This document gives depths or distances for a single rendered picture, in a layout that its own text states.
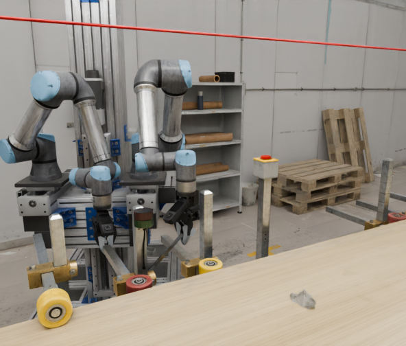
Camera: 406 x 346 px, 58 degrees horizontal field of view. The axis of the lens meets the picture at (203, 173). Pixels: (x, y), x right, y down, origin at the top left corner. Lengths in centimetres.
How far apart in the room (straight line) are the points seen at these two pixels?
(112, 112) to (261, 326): 138
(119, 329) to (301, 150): 497
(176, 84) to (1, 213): 266
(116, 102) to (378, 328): 155
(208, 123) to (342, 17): 284
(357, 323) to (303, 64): 480
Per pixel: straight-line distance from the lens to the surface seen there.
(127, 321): 102
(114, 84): 200
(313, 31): 578
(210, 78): 414
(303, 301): 109
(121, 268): 137
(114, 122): 202
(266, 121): 513
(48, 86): 156
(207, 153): 454
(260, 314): 104
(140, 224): 114
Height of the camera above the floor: 148
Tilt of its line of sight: 13 degrees down
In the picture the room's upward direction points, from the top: straight up
